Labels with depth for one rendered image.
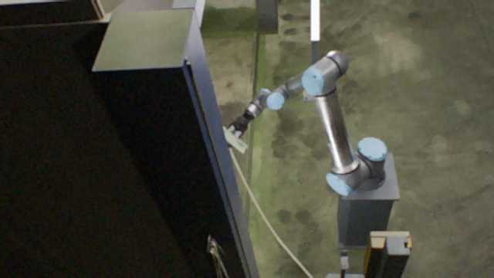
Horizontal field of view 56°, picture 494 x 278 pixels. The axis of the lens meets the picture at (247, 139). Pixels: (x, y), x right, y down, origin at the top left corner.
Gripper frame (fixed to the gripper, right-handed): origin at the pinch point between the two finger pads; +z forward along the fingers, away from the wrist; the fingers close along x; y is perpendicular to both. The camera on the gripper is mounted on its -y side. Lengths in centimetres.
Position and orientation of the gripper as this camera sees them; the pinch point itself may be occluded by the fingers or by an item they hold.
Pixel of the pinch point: (228, 139)
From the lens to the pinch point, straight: 260.0
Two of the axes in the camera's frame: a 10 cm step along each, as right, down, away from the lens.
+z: -6.2, 7.5, -2.3
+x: -7.8, -6.0, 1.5
